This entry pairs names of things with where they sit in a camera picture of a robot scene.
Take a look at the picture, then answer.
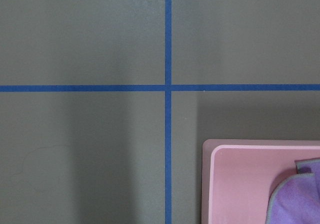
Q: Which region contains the pink plastic tray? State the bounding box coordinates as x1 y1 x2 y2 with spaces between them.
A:
201 139 320 224

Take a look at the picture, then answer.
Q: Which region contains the purple microfiber cloth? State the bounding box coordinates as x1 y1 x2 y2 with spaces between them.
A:
265 158 320 224

